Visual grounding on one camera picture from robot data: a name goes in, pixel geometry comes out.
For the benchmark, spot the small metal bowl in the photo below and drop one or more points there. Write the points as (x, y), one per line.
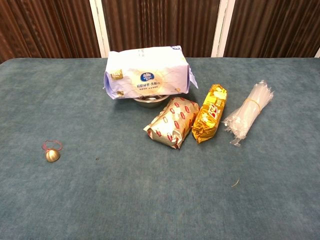
(149, 101)

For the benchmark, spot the teal felt table mat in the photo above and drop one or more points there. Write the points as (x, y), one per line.
(125, 175)

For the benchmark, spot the bundle of clear plastic straws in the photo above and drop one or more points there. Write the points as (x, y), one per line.
(248, 112)

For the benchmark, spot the brown pleated curtain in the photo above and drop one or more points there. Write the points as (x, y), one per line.
(160, 25)

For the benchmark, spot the golden yellow snack pack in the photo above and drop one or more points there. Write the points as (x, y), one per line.
(210, 115)

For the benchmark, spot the silver red-print wrapped snack pack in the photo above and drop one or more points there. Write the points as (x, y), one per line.
(172, 122)

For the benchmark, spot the white tissue pack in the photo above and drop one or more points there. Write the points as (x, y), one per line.
(147, 73)

